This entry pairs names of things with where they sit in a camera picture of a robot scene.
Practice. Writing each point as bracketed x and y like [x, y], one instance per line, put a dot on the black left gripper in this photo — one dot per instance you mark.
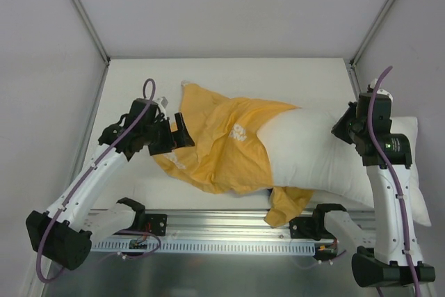
[163, 137]

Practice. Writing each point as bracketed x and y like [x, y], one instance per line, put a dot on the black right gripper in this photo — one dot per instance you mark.
[342, 125]

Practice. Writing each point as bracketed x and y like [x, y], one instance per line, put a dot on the white pillow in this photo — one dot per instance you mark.
[309, 165]

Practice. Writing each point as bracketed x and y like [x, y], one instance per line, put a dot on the blue and yellow pillowcase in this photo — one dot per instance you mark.
[227, 155]

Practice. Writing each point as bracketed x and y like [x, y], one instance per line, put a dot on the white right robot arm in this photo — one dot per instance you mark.
[395, 258]

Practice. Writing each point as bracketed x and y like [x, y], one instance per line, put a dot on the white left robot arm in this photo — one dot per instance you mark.
[64, 232]

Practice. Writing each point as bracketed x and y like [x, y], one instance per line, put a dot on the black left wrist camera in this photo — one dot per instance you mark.
[145, 111]

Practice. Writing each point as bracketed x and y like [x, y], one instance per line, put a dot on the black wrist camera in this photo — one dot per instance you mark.
[145, 111]
[379, 112]

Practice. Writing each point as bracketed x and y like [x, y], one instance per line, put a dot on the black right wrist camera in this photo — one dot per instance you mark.
[379, 112]

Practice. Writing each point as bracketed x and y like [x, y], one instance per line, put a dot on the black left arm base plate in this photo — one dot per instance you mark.
[148, 222]

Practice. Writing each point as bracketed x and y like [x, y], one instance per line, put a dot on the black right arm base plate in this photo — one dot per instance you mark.
[308, 228]

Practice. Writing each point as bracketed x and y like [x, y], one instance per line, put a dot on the aluminium mounting rail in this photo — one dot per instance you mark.
[221, 225]

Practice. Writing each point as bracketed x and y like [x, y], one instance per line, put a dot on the white slotted cable duct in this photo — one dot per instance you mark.
[291, 248]

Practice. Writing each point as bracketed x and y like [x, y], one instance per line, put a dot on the left aluminium frame post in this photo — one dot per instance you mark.
[92, 32]

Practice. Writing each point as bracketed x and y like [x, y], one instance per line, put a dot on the aluminium frame post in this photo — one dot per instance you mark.
[92, 32]
[371, 32]

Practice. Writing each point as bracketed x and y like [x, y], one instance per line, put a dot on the right aluminium frame post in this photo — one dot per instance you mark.
[371, 32]

